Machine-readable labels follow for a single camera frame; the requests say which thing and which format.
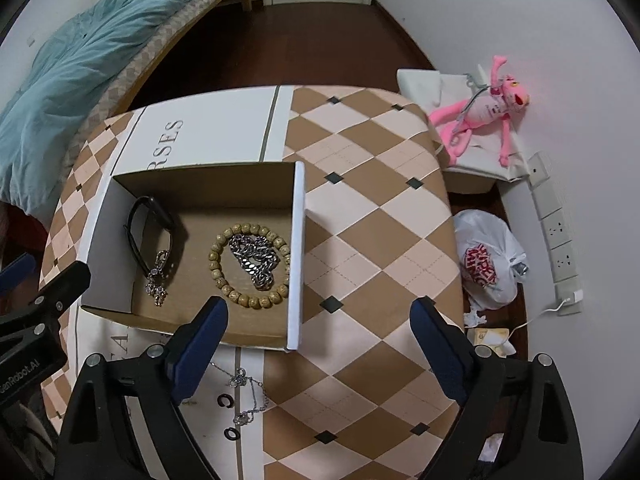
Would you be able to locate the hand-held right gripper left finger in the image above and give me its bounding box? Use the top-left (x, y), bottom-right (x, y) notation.
top-left (59, 296), bottom-right (231, 480)

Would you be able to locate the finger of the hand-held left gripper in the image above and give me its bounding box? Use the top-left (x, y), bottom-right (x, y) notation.
top-left (0, 253), bottom-right (37, 295)
top-left (0, 261), bottom-right (92, 357)

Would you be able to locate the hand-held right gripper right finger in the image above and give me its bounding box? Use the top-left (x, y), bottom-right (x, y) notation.
top-left (409, 296), bottom-right (585, 480)

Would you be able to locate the thin silver necklace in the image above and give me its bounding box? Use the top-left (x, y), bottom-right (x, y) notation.
top-left (207, 360), bottom-right (274, 429)

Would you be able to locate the cardboard jewelry box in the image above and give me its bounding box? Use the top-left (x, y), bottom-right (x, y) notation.
top-left (80, 160), bottom-right (307, 352)

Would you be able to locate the yellow paper packet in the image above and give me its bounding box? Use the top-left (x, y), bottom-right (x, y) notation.
top-left (467, 327), bottom-right (519, 357)

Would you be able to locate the crystal pendant charm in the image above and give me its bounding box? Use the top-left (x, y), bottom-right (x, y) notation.
top-left (145, 250), bottom-right (171, 307)

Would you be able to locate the white plastic bag red print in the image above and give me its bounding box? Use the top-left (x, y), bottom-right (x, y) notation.
top-left (452, 209), bottom-right (530, 311)

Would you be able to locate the brown checkered tablecloth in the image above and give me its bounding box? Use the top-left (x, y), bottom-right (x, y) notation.
top-left (40, 85), bottom-right (466, 480)

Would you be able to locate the light blue duvet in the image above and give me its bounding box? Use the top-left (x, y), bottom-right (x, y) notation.
top-left (0, 0), bottom-right (211, 217)

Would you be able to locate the pink plush toy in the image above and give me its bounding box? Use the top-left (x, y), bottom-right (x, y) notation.
top-left (427, 55), bottom-right (531, 166)

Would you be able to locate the patterned mattress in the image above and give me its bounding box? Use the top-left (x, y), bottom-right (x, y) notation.
top-left (64, 0), bottom-right (252, 163)

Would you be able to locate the black band bracelet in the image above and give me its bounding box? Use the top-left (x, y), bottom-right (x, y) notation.
top-left (123, 196), bottom-right (189, 279)

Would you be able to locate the wooden bead bracelet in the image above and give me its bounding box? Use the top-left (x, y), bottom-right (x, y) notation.
top-left (207, 223), bottom-right (292, 311)

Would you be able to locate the silver chain bracelet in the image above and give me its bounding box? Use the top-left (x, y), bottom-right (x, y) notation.
top-left (228, 232), bottom-right (281, 291)

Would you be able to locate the white charger cable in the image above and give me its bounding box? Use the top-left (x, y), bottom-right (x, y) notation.
top-left (504, 297), bottom-right (576, 347)

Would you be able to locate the white wall socket strip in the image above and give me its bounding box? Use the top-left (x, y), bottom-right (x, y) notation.
top-left (527, 152), bottom-right (584, 317)

